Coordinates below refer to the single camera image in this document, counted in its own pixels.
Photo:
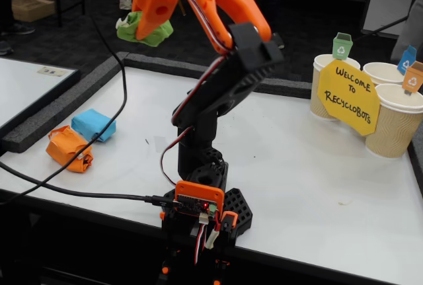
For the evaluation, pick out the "white table with black edge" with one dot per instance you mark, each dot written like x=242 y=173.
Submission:
x=23 y=90

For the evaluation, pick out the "blue paper bundle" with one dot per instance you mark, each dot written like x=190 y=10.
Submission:
x=89 y=123

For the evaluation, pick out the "person in grey jacket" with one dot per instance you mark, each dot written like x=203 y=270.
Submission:
x=413 y=27

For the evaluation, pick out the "short black foam strip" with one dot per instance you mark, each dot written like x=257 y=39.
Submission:
x=291 y=88

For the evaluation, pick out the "black robot base clamp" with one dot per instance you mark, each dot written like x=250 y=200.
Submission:
x=238 y=209

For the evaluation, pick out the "orange paper bundle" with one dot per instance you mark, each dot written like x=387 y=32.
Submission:
x=62 y=146

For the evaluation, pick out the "paper cup with green tag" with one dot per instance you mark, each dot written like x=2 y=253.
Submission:
x=317 y=100

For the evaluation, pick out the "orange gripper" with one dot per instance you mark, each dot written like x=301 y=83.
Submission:
x=154 y=12

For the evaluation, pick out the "white panel with black frame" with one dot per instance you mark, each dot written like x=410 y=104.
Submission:
x=386 y=4

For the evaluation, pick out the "paper cup with orange tag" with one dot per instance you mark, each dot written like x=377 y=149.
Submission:
x=393 y=129

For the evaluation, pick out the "black foam border strip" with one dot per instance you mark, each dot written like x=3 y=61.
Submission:
x=158 y=63
x=59 y=106
x=417 y=166

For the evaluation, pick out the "yellow welcome paper sign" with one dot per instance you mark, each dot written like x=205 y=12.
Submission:
x=347 y=106

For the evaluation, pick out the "orange cased controller board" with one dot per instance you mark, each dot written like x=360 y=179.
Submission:
x=198 y=195

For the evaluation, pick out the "green recycling bin tag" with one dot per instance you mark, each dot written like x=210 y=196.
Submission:
x=342 y=48

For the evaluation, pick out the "green paper bundle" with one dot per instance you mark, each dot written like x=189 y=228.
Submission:
x=127 y=30

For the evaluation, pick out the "chair with yellow legs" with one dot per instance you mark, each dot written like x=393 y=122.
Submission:
x=182 y=8

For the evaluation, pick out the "paper label sticker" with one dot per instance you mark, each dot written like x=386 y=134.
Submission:
x=52 y=71

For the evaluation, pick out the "orange recycling bin tag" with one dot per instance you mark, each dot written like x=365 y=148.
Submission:
x=413 y=80

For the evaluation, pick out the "person in dark shoes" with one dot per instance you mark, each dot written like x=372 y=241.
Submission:
x=23 y=29

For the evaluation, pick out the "blue recycling bin tag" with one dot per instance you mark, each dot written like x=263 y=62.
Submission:
x=404 y=63

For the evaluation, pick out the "brown cardboard box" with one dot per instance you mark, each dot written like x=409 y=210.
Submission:
x=33 y=9

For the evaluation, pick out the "orange and black robot arm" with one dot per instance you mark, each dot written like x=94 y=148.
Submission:
x=231 y=76

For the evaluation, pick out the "paper cup with blue tag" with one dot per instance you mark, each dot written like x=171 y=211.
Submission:
x=383 y=71

